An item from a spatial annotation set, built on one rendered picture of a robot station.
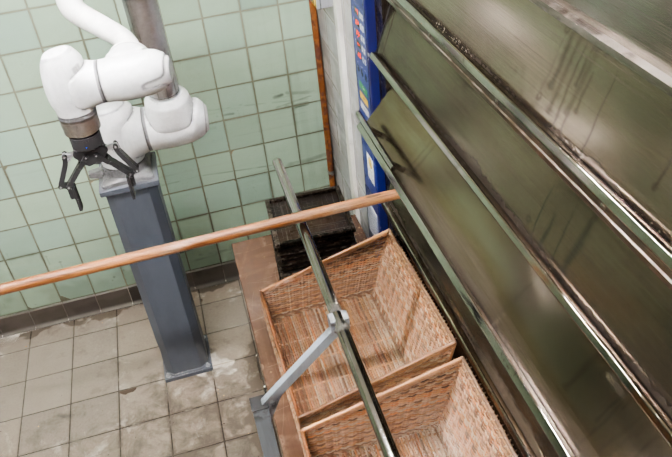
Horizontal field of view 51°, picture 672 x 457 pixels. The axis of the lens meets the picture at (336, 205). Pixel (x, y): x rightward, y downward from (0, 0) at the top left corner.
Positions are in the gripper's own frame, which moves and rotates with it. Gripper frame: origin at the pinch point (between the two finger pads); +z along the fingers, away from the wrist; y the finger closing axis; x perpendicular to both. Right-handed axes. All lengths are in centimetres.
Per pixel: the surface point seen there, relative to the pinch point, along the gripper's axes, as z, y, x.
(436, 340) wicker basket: 54, -80, 28
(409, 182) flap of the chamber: 6, -78, 15
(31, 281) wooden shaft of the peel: 11.7, 22.0, 11.8
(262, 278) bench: 73, -37, -40
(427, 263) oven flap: 36, -82, 15
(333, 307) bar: 14, -48, 45
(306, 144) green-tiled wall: 64, -72, -113
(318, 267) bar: 14, -48, 30
